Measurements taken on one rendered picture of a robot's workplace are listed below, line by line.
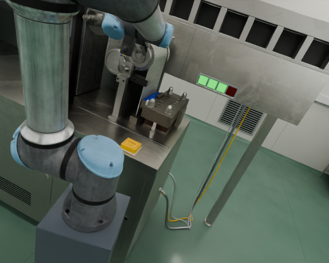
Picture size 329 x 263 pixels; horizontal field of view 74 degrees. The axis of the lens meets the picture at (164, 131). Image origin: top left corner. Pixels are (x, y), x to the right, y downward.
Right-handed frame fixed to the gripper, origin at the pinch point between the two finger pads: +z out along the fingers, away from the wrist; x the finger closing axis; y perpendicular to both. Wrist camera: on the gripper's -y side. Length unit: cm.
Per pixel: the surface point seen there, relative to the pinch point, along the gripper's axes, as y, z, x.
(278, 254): -59, 127, -143
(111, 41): 3.8, 5.9, 19.3
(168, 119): -18.9, 16.1, -22.9
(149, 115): -20.4, 17.3, -12.7
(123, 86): -14.1, 11.1, 4.1
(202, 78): 17.8, 32.1, -27.7
